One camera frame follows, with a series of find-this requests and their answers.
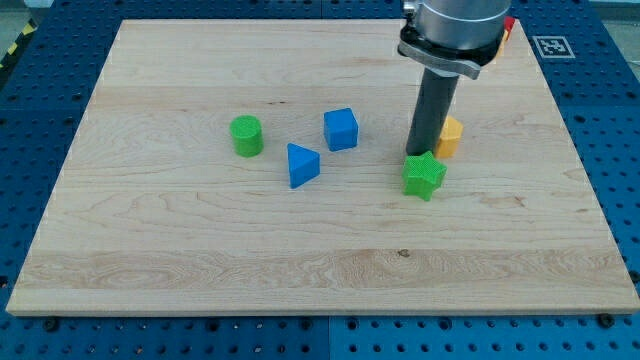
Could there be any yellow block behind arm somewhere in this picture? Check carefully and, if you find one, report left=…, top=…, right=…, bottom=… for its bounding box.
left=496, top=29, right=510, bottom=57

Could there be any green cylinder block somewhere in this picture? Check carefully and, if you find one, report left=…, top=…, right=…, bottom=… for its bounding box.
left=229, top=115, right=264, bottom=157

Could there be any green star block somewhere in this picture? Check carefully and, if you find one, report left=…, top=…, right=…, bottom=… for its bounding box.
left=402, top=151, right=447, bottom=201

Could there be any red block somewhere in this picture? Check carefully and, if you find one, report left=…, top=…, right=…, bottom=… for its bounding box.
left=504, top=16, right=515, bottom=32

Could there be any yellow hexagon block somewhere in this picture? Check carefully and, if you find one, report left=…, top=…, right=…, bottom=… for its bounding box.
left=435, top=116, right=464, bottom=158

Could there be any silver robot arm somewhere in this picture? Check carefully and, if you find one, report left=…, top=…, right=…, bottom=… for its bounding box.
left=398, top=0, right=511, bottom=79

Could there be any light wooden board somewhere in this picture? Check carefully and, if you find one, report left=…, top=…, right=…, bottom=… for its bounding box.
left=7, top=20, right=639, bottom=317

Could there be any blue triangle block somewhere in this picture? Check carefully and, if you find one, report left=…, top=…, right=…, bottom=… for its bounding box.
left=287, top=143, right=320, bottom=189

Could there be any blue cube block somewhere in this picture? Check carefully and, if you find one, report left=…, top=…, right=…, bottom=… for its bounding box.
left=324, top=108, right=359, bottom=152

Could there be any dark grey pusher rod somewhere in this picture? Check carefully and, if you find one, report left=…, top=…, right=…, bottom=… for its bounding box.
left=405, top=68, right=459, bottom=156

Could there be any white fiducial marker tag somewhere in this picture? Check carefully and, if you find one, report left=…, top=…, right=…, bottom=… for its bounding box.
left=533, top=35, right=575, bottom=59

